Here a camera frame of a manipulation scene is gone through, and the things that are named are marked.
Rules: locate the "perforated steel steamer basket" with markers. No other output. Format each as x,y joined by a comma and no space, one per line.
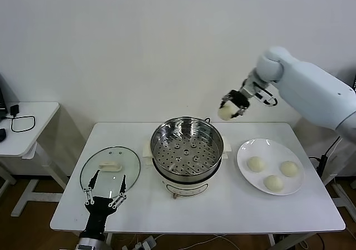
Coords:
186,155

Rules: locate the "white side table with adapter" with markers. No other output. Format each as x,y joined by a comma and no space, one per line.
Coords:
41,116

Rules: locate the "white power strip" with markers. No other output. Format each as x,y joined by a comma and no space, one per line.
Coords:
146,244

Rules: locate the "white side table with laptop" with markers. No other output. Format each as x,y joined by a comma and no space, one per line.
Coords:
345,197

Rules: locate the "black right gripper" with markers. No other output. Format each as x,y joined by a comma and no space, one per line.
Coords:
239,98

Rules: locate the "small black device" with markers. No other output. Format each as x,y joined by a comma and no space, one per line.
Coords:
1,135

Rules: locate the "white steamed baozi bun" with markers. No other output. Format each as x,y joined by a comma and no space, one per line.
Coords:
256,164
289,168
226,113
274,183

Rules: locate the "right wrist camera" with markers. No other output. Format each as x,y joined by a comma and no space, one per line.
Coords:
265,98

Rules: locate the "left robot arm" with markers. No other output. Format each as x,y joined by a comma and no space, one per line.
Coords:
91,243

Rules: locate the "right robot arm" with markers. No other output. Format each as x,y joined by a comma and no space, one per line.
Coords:
306,88

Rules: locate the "white round plate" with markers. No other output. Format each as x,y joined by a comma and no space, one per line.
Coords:
247,149

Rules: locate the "black monitor edge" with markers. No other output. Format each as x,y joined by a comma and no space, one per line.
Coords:
1,94

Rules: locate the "black power adapter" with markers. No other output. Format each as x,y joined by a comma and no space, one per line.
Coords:
14,110

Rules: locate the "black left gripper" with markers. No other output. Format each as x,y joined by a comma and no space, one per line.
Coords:
97,208

